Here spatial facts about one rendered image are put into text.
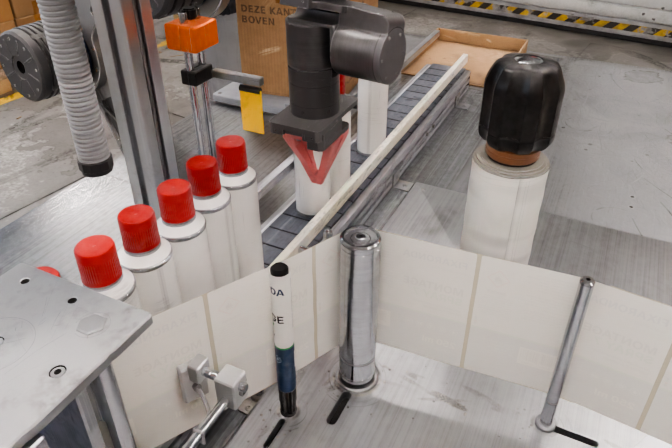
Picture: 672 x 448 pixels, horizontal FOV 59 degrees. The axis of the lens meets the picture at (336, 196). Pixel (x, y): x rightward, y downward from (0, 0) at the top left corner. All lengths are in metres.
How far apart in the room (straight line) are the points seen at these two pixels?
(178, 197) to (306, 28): 0.21
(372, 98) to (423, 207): 0.21
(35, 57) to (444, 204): 1.03
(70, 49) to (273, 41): 0.78
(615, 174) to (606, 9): 3.81
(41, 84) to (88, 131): 0.96
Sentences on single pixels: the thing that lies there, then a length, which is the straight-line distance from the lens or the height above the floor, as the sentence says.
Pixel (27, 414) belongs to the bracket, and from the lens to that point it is 0.34.
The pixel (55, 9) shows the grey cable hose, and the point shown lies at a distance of 0.60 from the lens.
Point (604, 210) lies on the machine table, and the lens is 1.10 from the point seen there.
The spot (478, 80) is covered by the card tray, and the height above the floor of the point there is 0.83.
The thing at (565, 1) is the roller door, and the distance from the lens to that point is 5.03.
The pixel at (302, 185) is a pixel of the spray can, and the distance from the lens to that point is 0.87.
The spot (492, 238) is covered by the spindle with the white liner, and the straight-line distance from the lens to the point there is 0.71.
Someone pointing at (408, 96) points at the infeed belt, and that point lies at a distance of 1.31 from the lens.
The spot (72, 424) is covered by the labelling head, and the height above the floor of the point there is 1.11.
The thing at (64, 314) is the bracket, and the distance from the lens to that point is 0.39.
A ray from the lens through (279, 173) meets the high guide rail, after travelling 0.85.
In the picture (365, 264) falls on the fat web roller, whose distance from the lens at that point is 0.54.
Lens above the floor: 1.39
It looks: 33 degrees down
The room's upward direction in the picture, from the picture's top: straight up
